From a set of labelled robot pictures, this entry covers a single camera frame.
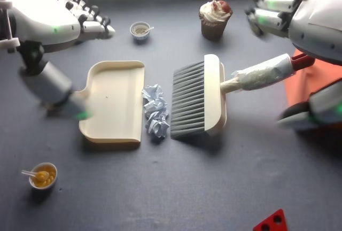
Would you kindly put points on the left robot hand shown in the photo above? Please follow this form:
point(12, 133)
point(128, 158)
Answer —
point(40, 17)

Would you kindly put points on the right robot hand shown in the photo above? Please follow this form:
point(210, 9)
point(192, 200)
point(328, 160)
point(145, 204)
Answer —
point(315, 22)

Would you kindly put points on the cream plastic dustpan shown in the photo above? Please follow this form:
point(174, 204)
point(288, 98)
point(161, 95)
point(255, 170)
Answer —
point(115, 102)

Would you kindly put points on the white paper ball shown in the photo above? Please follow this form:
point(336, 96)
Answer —
point(156, 107)
point(152, 92)
point(158, 128)

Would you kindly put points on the small blue-white bowl with spoon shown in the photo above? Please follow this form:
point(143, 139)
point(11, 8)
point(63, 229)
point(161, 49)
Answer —
point(139, 34)

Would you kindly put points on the toy cupcake with red hearts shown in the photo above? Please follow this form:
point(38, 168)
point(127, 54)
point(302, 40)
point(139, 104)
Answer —
point(213, 25)

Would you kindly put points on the small bowl of yellow food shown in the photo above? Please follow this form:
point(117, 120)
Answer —
point(44, 177)

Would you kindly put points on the red triangle block with holes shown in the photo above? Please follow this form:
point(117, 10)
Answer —
point(272, 221)

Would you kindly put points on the grey table cloth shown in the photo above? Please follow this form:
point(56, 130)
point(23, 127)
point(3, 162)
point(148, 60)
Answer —
point(171, 183)

